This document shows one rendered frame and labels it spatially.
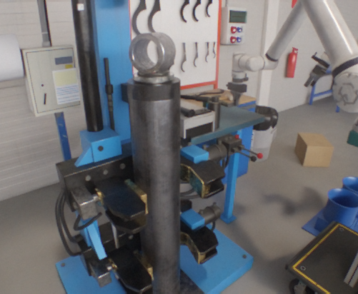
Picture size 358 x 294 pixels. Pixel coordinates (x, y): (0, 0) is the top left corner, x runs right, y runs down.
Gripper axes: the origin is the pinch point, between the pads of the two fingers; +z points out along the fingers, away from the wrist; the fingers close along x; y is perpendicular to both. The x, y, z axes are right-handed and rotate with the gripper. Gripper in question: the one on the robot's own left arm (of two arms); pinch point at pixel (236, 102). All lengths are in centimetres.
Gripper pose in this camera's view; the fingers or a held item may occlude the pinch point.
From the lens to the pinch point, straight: 184.1
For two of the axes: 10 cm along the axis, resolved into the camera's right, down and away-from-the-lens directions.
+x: 6.2, 3.4, -7.1
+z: 0.0, 9.0, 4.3
